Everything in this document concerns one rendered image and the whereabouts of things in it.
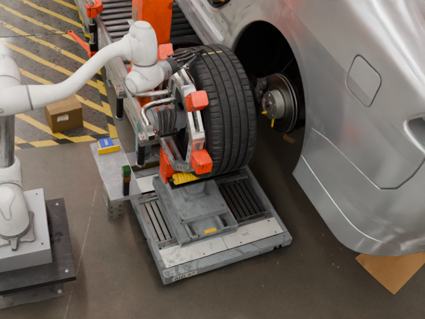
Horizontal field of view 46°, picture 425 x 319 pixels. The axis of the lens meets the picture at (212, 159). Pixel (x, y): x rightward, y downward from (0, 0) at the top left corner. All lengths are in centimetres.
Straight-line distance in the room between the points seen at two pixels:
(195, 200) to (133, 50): 123
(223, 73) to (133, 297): 132
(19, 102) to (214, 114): 81
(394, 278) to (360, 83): 163
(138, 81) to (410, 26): 104
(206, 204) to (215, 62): 96
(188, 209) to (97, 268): 60
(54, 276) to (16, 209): 40
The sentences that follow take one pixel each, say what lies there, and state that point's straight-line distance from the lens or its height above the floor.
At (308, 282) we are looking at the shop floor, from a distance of 309.
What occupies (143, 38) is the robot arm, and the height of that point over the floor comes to 142.
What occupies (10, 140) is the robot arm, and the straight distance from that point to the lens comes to 241.
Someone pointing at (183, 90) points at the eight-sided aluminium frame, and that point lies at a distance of 226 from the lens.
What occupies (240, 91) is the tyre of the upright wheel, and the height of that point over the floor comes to 112.
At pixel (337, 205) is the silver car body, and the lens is 227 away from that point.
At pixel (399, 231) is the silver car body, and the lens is 214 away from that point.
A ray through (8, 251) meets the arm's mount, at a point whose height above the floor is 42.
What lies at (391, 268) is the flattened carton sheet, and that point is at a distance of 336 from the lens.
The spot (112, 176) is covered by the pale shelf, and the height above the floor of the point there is 45.
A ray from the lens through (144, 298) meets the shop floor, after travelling 287.
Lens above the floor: 255
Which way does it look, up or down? 46 degrees down
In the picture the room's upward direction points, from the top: 12 degrees clockwise
